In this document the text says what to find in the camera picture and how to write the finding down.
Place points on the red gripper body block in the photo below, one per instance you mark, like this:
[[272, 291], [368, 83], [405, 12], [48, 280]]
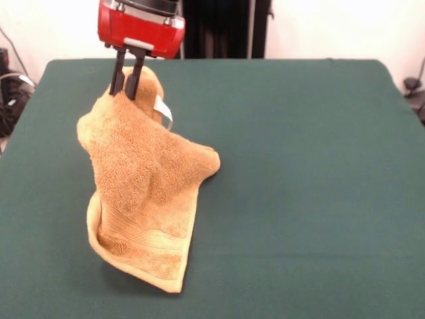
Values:
[[139, 33]]

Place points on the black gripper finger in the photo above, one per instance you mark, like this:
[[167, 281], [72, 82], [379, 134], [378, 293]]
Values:
[[134, 83], [117, 79]]

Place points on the tan terry towel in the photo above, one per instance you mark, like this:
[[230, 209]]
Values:
[[139, 166]]

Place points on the black equipment stack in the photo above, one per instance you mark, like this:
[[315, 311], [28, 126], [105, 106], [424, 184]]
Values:
[[10, 99]]

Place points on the dark green table cloth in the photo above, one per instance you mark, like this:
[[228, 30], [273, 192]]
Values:
[[332, 166]]

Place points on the black floor stand base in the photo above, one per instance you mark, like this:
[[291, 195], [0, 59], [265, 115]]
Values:
[[411, 83]]

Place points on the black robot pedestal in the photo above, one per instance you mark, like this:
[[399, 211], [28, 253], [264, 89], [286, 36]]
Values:
[[225, 33]]

